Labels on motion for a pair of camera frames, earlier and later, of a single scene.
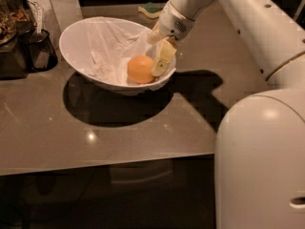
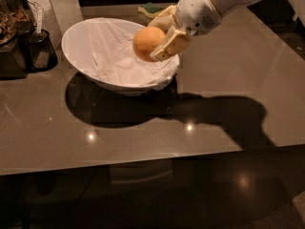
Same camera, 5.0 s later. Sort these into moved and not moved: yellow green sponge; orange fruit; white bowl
Moved: orange fruit
Not moved: white bowl; yellow green sponge
